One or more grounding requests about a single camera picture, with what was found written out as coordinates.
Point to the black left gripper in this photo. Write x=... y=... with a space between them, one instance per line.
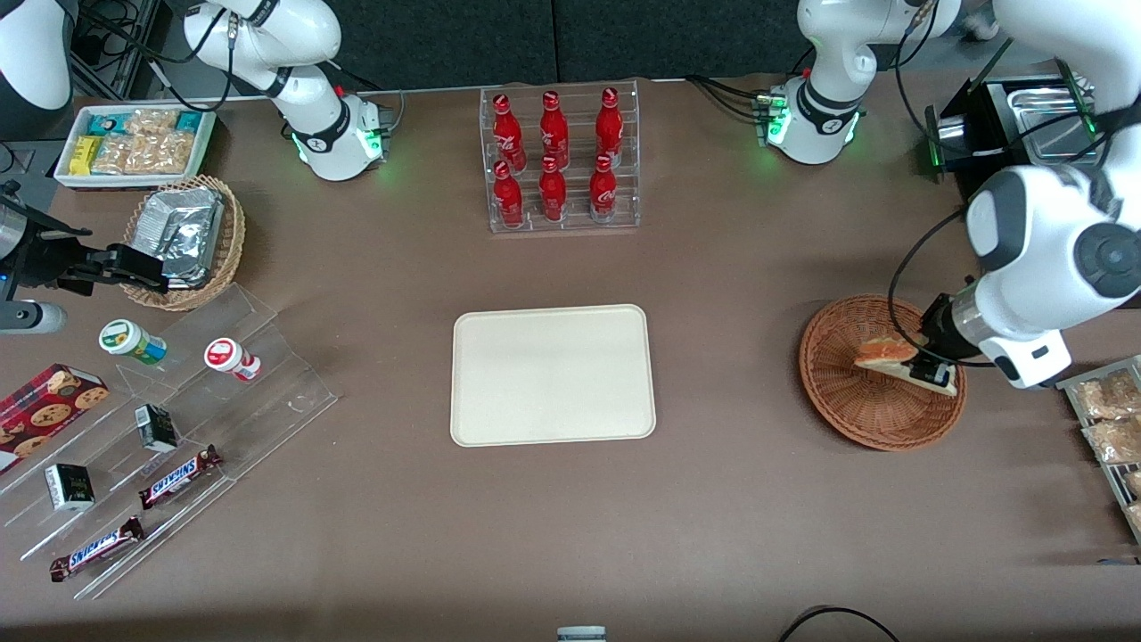
x=938 y=332

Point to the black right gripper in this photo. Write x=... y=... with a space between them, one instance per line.
x=46 y=256

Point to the triangular sandwich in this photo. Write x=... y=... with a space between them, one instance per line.
x=882 y=350

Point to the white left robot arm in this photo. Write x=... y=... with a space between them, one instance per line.
x=1034 y=232

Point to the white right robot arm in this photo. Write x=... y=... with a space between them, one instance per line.
x=314 y=116

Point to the brown round wicker basket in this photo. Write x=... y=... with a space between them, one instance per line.
x=856 y=419

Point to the light tan wicker basket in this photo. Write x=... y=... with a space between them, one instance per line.
x=233 y=241

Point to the cream rectangular tray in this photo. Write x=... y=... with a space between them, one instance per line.
x=553 y=374

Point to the silver foil package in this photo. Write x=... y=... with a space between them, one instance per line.
x=178 y=236

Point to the green lid white cup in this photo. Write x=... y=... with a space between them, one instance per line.
x=129 y=341

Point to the clear bag of nut snacks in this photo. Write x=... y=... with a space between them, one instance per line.
x=111 y=154
x=160 y=153
x=151 y=122

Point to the yellow snack packet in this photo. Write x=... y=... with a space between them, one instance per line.
x=85 y=154

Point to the red lid white cup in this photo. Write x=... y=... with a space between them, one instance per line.
x=230 y=358

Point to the teal snack packet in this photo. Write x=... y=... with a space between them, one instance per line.
x=109 y=123
x=188 y=121

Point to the small black drink carton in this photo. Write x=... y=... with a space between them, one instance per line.
x=157 y=428
x=69 y=487

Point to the white rectangular snack bin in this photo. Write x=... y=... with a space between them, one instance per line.
x=209 y=134

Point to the red plaid cookie box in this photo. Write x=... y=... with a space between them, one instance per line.
x=45 y=410

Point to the clear acrylic stepped display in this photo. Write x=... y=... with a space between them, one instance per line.
x=267 y=392

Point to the clear bag of crackers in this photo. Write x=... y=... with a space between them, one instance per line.
x=1105 y=397
x=1134 y=483
x=1136 y=515
x=1114 y=440

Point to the brown snickers bar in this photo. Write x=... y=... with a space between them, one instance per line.
x=180 y=477
x=96 y=549

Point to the black food warmer cabinet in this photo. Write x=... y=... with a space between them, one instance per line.
x=980 y=125

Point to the steel warmer pan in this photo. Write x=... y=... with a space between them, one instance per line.
x=1047 y=120

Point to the red cola bottle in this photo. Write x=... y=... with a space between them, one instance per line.
x=554 y=132
x=508 y=198
x=610 y=127
x=508 y=134
x=603 y=192
x=553 y=192

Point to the clear acrylic bottle rack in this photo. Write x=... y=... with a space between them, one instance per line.
x=624 y=116

